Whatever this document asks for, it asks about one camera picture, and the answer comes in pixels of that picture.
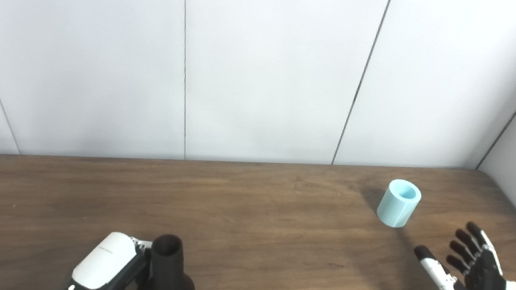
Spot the black flared nozzle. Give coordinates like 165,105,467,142
136,231,204,290

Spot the light-blue hose piece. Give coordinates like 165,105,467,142
374,177,424,231

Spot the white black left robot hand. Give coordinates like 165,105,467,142
60,225,158,290

